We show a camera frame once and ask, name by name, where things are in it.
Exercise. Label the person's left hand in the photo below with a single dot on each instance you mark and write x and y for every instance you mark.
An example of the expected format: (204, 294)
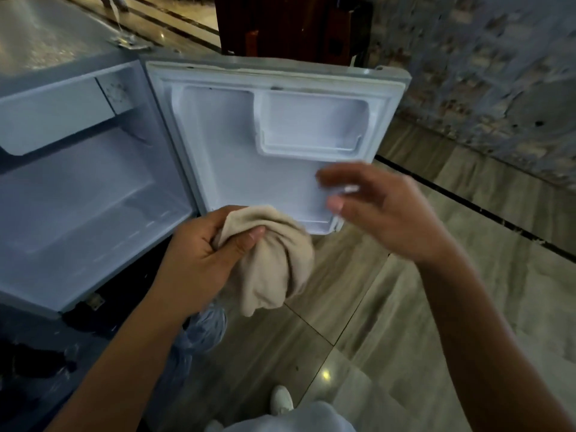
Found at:
(193, 265)

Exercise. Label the person's right hand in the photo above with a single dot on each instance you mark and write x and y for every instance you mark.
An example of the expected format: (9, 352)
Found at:
(396, 215)

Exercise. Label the person's left thumb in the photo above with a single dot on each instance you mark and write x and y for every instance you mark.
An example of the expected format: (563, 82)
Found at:
(240, 245)

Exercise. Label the person's right thumb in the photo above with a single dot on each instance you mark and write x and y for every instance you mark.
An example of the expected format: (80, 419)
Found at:
(344, 204)

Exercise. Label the beige cleaning cloth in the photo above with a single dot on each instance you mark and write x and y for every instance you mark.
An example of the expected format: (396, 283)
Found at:
(270, 260)

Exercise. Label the person's left forearm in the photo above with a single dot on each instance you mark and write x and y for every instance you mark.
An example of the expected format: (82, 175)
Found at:
(117, 373)

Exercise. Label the person's right forearm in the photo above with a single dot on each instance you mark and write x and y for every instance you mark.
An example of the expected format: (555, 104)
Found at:
(495, 350)

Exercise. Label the white-lined fridge door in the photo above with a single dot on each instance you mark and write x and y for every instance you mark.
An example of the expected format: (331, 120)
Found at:
(234, 161)

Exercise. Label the white door shelf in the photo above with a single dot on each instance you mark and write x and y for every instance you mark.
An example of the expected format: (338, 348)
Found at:
(310, 125)

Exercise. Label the white shoe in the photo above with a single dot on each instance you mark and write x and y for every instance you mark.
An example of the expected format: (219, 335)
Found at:
(281, 400)

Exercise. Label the person's white trousers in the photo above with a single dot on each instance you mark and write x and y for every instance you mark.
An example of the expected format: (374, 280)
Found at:
(288, 420)

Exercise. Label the grey mini fridge body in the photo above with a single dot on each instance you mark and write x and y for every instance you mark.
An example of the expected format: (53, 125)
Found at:
(72, 175)

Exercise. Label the dark wooden furniture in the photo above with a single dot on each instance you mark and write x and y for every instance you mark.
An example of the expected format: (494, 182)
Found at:
(288, 24)

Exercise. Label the white thermostat dial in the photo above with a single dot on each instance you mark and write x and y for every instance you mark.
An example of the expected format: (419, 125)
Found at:
(116, 92)

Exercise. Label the white freezer compartment flap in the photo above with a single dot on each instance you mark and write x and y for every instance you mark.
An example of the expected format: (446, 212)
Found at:
(49, 114)

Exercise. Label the metal fridge door hinge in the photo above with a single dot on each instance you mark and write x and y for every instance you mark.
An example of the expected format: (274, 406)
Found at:
(128, 42)

